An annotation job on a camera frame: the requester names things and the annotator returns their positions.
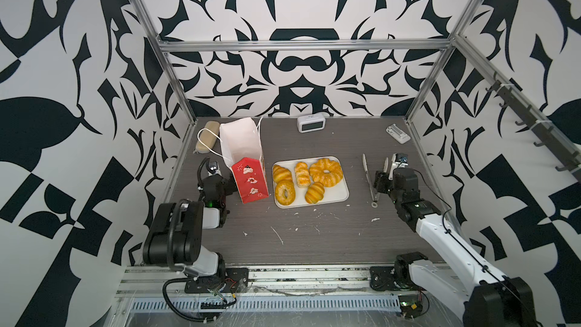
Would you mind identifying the steel tongs white tips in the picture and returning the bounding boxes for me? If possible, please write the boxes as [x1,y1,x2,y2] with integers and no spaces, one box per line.
[362,154,392,208]

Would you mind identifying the red white paper bag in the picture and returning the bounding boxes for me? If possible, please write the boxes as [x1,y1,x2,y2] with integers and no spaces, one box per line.
[197,117,269,204]

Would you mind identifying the fake croissant bread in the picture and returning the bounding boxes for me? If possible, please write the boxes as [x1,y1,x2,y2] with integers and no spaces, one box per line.
[272,164,293,184]

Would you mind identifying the fake plain donut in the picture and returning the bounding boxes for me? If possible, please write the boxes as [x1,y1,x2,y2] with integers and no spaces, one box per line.
[275,180,296,206]

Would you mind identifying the fake ring bread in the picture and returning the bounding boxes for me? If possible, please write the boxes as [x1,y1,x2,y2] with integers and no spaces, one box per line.
[309,158,343,188]

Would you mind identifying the small fake bread roll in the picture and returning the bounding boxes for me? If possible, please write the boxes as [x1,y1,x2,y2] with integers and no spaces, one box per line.
[305,182,325,204]

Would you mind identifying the fake twisted bread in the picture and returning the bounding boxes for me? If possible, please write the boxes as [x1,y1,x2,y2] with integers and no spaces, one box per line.
[294,161,312,188]

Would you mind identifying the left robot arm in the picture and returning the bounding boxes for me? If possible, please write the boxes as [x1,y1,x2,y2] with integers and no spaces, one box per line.
[143,174,249,323]

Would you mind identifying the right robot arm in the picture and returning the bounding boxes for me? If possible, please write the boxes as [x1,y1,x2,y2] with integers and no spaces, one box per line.
[370,167,541,326]

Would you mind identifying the beige glasses case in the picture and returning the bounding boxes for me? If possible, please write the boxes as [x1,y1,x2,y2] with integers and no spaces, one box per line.
[195,121,220,154]

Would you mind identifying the small white device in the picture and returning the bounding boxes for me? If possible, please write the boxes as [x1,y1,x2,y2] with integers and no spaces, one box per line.
[386,124,411,145]

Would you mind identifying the white plastic tray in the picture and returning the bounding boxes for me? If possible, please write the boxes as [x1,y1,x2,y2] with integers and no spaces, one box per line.
[273,156,349,209]

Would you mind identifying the white digital clock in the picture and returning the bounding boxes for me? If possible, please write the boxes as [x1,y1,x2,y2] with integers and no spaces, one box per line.
[297,114,326,133]

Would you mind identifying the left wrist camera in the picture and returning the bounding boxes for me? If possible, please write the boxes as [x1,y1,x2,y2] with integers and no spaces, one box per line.
[205,161,222,177]

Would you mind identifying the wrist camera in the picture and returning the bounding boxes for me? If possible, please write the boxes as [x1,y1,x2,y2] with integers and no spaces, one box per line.
[205,161,222,177]
[391,153,409,170]

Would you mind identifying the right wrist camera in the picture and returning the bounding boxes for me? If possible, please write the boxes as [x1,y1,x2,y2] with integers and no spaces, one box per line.
[391,153,409,170]

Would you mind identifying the circuit board with wires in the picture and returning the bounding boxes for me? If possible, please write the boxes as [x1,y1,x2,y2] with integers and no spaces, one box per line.
[398,293,431,319]

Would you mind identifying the wall hook rack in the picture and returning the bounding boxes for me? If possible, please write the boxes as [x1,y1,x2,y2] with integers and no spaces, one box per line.
[484,72,580,183]

